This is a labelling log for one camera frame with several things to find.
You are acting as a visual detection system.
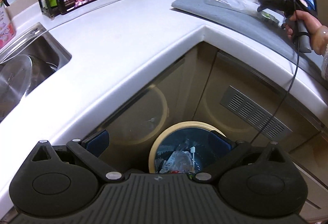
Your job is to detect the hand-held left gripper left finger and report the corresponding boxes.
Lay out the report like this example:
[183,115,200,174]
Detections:
[31,130,123,181]

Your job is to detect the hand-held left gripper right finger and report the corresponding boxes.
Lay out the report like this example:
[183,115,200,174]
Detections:
[193,130,285,182]

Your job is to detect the clear packet with white top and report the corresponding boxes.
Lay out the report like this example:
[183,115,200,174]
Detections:
[188,146,198,164]

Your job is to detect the clear plastic bag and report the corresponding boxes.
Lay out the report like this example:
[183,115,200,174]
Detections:
[205,0,260,16]

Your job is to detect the clear wrapper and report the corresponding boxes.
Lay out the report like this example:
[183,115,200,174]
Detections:
[159,148,196,174]

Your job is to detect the blue trash bin cream rim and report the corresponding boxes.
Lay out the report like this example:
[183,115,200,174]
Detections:
[149,121,227,174]

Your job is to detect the person's right hand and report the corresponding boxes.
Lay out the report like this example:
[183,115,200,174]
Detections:
[286,10,328,56]

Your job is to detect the grey fabric mat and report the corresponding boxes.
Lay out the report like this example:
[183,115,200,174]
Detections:
[171,0,323,78]

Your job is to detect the silver cabinet vent grille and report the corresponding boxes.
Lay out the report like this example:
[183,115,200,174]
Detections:
[220,86,293,140]

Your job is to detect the plain beige cabinet door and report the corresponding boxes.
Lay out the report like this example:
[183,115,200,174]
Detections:
[97,42,218,163]

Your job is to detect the glass pot lid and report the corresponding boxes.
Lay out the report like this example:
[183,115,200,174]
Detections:
[0,54,58,112]

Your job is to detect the stainless steel sink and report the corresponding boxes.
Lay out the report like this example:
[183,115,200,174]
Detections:
[0,22,72,122]

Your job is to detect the pink carton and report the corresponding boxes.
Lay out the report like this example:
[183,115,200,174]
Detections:
[0,0,16,50]

